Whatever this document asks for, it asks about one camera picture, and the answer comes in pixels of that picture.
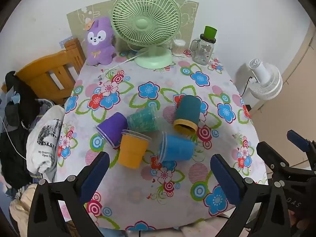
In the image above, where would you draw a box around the thin white cord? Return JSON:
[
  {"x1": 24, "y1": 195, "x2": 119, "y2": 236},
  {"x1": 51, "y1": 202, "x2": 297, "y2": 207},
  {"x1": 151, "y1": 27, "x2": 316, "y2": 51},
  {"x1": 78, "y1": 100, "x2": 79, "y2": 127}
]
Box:
[{"x1": 0, "y1": 115, "x2": 27, "y2": 161}]

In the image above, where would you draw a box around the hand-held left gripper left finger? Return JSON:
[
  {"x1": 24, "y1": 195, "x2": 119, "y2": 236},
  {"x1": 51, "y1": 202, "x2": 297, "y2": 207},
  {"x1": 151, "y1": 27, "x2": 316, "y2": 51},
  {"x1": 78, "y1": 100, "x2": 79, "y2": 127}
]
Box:
[{"x1": 27, "y1": 150, "x2": 110, "y2": 237}]

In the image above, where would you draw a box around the cream cloth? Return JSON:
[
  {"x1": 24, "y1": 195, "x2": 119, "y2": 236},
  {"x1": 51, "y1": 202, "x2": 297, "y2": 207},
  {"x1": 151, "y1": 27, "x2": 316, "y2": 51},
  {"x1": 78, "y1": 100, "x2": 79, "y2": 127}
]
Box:
[{"x1": 9, "y1": 184, "x2": 38, "y2": 237}]

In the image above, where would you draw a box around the wooden chair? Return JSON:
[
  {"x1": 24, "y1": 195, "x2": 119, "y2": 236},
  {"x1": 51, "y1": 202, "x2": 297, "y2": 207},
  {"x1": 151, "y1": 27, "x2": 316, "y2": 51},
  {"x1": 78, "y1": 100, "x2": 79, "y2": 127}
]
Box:
[{"x1": 1, "y1": 38, "x2": 87, "y2": 105}]

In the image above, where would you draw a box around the dark teal cup yellow rim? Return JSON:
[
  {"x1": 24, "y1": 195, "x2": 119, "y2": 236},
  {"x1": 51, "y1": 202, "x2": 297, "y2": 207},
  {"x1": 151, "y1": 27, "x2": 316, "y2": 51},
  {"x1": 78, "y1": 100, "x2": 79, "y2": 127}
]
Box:
[{"x1": 173, "y1": 95, "x2": 201, "y2": 135}]

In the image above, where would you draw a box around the blue cup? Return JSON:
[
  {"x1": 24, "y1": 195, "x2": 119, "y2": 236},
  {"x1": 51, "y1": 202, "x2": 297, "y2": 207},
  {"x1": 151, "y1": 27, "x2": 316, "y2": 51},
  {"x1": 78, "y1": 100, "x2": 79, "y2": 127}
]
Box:
[{"x1": 157, "y1": 131, "x2": 195, "y2": 163}]

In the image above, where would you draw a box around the purple cup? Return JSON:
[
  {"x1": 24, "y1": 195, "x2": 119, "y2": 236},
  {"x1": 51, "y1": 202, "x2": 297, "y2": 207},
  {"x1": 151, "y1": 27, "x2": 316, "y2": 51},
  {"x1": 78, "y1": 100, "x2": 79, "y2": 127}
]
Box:
[{"x1": 96, "y1": 112, "x2": 128, "y2": 150}]

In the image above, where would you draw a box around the teal patterned cup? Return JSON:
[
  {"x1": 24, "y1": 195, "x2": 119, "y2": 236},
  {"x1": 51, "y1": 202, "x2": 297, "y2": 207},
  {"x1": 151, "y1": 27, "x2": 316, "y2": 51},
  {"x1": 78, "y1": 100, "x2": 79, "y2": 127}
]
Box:
[{"x1": 127, "y1": 105, "x2": 160, "y2": 133}]

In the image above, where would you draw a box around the white printed shirt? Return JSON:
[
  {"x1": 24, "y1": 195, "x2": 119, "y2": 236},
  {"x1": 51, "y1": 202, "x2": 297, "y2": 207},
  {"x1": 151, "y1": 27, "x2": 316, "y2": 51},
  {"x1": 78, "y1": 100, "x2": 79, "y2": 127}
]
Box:
[{"x1": 26, "y1": 105, "x2": 66, "y2": 179}]

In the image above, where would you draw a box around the white fan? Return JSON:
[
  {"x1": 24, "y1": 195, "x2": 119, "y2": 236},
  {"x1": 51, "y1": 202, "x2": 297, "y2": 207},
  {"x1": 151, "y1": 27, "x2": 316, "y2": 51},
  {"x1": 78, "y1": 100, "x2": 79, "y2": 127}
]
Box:
[{"x1": 247, "y1": 58, "x2": 283, "y2": 101}]

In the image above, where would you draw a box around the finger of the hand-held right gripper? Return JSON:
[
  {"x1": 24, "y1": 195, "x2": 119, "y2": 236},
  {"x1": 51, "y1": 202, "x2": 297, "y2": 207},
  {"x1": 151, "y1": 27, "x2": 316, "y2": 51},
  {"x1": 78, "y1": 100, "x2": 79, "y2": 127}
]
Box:
[
  {"x1": 256, "y1": 141, "x2": 316, "y2": 181},
  {"x1": 286, "y1": 130, "x2": 316, "y2": 159}
]

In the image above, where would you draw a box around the green desk fan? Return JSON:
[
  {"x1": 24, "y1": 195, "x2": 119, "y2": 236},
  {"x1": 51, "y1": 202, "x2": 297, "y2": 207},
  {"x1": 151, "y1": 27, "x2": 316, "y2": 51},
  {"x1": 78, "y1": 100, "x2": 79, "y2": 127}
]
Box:
[{"x1": 110, "y1": 0, "x2": 182, "y2": 69}]

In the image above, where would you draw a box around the white fan cable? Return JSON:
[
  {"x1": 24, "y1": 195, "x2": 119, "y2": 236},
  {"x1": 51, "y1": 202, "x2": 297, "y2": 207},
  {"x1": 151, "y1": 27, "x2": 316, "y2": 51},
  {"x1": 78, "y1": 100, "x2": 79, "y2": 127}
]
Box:
[{"x1": 104, "y1": 49, "x2": 149, "y2": 74}]

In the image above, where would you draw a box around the dark clothes pile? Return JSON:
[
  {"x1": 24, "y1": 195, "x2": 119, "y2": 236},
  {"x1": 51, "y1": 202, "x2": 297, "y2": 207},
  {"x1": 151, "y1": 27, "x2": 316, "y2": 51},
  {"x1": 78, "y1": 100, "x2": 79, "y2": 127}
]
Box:
[{"x1": 0, "y1": 71, "x2": 42, "y2": 190}]

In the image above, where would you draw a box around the clear cotton swab container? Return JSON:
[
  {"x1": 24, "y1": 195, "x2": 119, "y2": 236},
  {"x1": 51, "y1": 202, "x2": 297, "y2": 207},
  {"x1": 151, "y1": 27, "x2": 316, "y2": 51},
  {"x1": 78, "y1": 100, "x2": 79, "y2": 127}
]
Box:
[{"x1": 172, "y1": 39, "x2": 186, "y2": 57}]

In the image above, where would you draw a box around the orange cup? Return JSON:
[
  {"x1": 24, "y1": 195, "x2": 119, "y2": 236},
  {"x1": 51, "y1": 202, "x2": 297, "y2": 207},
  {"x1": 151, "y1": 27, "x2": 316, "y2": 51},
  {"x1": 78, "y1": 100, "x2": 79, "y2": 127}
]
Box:
[{"x1": 117, "y1": 129, "x2": 152, "y2": 170}]

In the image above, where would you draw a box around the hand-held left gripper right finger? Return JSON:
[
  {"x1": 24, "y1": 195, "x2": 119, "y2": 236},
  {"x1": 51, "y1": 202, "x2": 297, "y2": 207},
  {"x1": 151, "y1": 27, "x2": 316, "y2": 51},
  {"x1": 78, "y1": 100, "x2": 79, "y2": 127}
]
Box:
[{"x1": 210, "y1": 154, "x2": 292, "y2": 237}]

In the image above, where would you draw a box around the glass jar mug green lid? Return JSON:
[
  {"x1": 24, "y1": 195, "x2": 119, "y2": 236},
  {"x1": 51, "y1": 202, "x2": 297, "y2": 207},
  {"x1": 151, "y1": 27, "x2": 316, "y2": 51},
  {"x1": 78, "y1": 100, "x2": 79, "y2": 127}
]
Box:
[{"x1": 190, "y1": 26, "x2": 218, "y2": 66}]

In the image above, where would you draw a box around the floral tablecloth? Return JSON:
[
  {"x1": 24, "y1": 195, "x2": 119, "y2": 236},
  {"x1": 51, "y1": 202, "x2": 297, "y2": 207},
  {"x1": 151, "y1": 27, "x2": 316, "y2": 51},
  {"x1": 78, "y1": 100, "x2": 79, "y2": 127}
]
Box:
[{"x1": 56, "y1": 48, "x2": 269, "y2": 231}]

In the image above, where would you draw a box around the black fan cable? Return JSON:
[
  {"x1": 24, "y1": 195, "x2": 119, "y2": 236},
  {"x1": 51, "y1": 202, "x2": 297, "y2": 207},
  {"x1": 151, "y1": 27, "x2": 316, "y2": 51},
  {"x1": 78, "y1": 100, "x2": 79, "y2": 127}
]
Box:
[{"x1": 241, "y1": 75, "x2": 253, "y2": 97}]

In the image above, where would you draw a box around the purple plush toy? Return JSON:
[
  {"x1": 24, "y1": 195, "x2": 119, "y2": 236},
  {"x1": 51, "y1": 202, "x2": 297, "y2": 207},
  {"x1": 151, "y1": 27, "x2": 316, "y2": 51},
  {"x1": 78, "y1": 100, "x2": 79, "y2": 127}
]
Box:
[{"x1": 85, "y1": 17, "x2": 116, "y2": 66}]

